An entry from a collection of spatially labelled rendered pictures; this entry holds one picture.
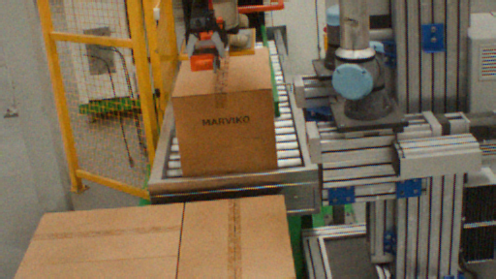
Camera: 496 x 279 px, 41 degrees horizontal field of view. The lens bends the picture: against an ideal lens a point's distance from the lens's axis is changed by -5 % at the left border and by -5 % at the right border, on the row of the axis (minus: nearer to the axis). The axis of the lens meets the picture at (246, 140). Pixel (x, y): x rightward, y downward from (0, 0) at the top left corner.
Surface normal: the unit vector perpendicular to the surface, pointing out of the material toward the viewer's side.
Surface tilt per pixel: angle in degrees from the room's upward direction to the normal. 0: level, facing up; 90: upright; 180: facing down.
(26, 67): 90
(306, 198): 90
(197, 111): 90
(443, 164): 90
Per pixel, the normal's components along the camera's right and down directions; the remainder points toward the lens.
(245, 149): 0.00, 0.39
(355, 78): -0.36, 0.51
